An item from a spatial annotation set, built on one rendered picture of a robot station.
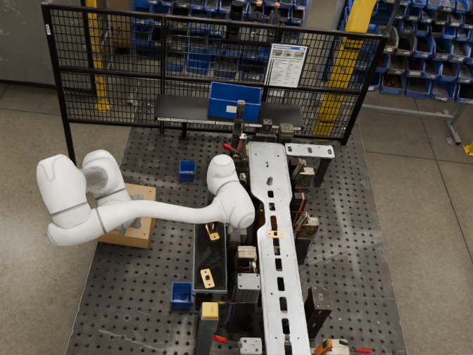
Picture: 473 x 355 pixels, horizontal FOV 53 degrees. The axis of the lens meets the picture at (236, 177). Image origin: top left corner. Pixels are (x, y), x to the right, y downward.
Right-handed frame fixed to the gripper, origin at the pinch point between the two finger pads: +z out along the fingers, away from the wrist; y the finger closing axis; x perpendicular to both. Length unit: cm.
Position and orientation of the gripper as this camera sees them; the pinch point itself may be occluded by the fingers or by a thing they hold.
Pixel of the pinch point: (212, 226)
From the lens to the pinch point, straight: 208.8
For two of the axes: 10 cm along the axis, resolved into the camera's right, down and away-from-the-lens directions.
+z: -1.2, 6.8, 7.3
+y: 9.3, -1.8, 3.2
